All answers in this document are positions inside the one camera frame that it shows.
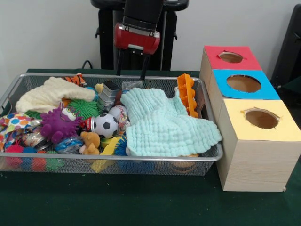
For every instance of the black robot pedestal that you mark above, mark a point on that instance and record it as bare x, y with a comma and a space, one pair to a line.
105, 47

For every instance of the tiger plush toy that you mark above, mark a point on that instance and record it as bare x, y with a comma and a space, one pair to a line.
76, 80

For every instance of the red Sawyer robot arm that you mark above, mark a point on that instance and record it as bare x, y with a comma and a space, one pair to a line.
143, 9

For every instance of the wooden box with three holes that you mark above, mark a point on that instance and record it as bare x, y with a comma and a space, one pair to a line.
258, 164

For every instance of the green spiky ball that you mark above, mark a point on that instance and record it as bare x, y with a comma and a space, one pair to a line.
84, 108

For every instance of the brown plush bear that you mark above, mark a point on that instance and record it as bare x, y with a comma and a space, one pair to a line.
90, 141

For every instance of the polka dot cloth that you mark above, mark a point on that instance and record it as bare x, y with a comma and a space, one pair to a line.
16, 122

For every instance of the black chair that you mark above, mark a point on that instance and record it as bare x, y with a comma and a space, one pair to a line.
289, 47

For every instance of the black and white soccer ball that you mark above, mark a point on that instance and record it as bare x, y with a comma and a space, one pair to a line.
105, 126

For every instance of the dark green tablecloth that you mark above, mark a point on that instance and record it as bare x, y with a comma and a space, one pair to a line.
141, 202

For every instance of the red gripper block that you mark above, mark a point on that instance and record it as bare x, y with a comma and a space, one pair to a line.
136, 42

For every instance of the light blue muslin cloth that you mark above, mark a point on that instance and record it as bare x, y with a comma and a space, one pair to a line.
169, 131

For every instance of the shallow mesh bin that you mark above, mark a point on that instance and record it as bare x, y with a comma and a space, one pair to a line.
150, 167

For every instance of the orange plastic toy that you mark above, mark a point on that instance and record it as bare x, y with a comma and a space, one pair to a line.
185, 89

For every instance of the purple spiky monster toy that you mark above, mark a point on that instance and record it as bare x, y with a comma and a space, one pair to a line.
56, 122

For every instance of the white baseball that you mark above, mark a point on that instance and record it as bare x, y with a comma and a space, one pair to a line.
117, 111

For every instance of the cream muslin cloth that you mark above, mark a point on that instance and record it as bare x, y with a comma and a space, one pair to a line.
51, 94

